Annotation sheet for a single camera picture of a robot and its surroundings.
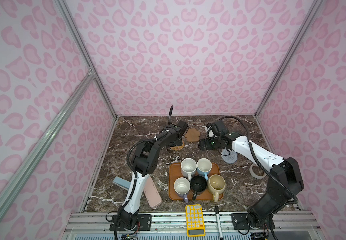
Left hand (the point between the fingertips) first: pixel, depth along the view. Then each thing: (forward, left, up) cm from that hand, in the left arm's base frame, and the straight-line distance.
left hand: (175, 141), depth 102 cm
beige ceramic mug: (-30, -23, -1) cm, 38 cm away
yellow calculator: (-47, -9, 0) cm, 48 cm away
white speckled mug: (-19, -8, 0) cm, 20 cm away
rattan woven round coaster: (-5, -2, -2) cm, 5 cm away
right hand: (-10, -18, +12) cm, 24 cm away
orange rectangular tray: (-21, 0, -2) cm, 21 cm away
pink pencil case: (-34, +13, 0) cm, 36 cm away
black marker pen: (-44, -21, -1) cm, 49 cm away
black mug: (-29, -13, 0) cm, 32 cm away
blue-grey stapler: (-28, +29, +1) cm, 41 cm away
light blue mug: (-20, -17, +1) cm, 26 cm away
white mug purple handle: (-30, -4, -1) cm, 30 cm away
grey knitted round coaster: (-13, -35, -2) cm, 38 cm away
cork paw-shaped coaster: (+6, -12, -1) cm, 14 cm away
